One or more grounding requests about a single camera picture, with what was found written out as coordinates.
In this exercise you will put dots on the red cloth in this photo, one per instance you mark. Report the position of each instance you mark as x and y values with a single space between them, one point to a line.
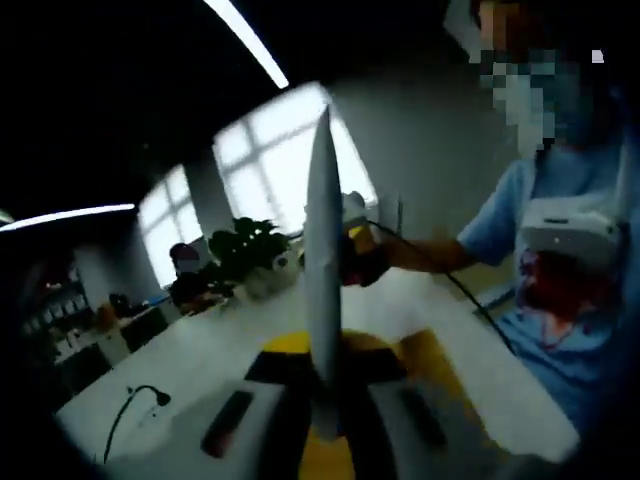
570 295

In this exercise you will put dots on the small wooden board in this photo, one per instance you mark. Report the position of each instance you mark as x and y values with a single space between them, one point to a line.
430 350

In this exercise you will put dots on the green potted plant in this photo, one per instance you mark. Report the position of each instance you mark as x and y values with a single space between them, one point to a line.
245 245

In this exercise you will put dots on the storage shelf with white boxes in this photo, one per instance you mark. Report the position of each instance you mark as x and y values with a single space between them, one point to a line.
55 310

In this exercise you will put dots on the white chest device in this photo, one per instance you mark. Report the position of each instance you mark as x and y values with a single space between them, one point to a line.
570 235

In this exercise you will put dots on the white toothpaste tube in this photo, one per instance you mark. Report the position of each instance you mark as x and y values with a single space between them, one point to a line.
324 250

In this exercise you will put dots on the operator in blue shirt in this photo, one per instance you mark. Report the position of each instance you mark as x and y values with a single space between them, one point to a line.
505 210

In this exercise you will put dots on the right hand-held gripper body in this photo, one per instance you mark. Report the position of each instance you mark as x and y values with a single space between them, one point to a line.
354 210

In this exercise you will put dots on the curved ceiling light strip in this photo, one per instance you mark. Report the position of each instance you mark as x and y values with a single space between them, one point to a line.
263 60

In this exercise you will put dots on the white table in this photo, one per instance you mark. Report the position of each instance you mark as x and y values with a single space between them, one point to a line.
200 360

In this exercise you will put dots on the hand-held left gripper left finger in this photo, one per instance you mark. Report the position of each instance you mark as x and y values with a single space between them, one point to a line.
260 415

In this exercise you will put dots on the straight ceiling light strip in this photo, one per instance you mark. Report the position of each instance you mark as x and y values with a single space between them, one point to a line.
75 214

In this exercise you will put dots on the white office desk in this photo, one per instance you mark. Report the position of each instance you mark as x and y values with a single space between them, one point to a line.
140 325

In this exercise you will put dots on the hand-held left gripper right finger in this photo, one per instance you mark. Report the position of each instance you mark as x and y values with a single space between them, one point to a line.
390 420

